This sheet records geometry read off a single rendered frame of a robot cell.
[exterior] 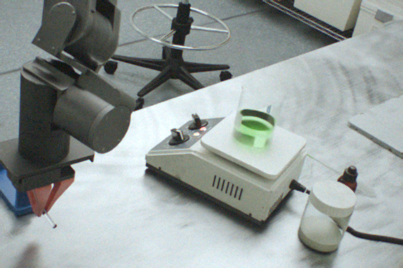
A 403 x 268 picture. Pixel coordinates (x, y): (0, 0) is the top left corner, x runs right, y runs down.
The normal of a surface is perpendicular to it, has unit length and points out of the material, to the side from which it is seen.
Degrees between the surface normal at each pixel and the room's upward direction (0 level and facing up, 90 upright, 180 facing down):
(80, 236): 0
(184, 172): 90
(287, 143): 0
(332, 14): 92
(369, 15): 93
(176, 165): 90
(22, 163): 0
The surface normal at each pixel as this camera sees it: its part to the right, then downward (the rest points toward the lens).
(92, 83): -0.38, -0.20
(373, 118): 0.18, -0.83
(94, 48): 0.62, 0.66
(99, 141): 0.78, 0.45
